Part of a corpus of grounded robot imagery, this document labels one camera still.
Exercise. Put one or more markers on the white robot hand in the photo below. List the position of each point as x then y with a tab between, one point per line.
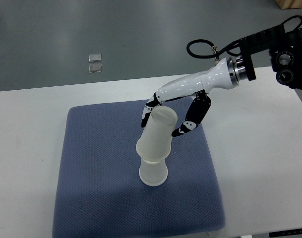
224	75

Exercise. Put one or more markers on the white paper cup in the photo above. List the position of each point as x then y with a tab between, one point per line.
153	173
154	144

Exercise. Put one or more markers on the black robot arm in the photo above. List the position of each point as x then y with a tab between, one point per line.
285	50

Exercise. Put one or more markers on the lower metal floor plate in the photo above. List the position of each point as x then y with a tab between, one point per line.
95	68

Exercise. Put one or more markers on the metal floor plate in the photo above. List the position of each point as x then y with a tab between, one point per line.
95	68
95	57

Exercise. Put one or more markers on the upper metal floor plate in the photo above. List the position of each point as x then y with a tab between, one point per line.
95	57

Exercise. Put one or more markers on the wooden furniture corner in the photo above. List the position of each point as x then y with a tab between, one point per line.
289	4

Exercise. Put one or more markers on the black table edge panel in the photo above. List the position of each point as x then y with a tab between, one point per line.
293	232

